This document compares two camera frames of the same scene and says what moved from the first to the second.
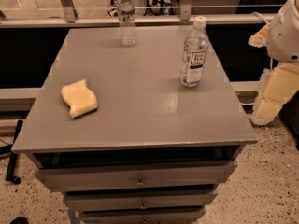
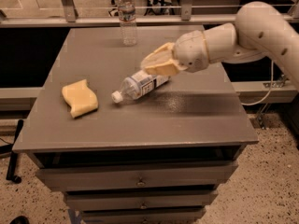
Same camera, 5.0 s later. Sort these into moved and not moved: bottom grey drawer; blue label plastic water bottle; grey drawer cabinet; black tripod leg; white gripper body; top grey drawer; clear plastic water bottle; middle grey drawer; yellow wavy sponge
Moved: white gripper body; blue label plastic water bottle
Not moved: grey drawer cabinet; clear plastic water bottle; middle grey drawer; bottom grey drawer; yellow wavy sponge; black tripod leg; top grey drawer
